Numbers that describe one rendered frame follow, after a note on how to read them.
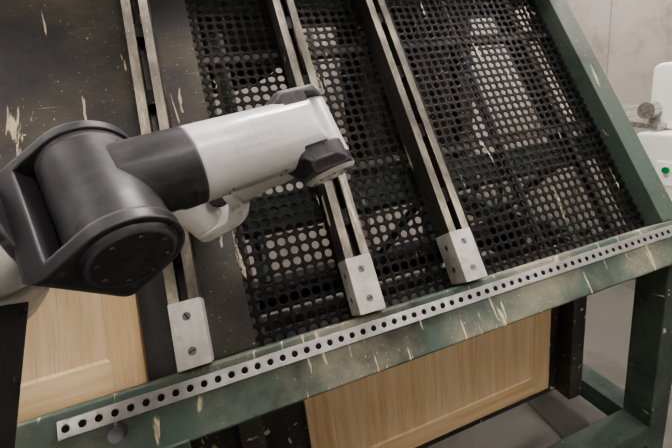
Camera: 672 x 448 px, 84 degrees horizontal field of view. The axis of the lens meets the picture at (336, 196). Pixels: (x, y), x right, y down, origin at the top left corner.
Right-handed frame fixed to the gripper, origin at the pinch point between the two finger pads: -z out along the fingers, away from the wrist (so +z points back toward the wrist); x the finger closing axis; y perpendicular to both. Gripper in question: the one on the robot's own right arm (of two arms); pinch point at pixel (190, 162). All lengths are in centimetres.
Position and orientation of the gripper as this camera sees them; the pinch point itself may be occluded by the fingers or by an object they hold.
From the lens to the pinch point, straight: 90.2
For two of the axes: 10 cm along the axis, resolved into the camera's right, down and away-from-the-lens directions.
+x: -0.3, -8.9, -4.6
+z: 3.5, 4.2, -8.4
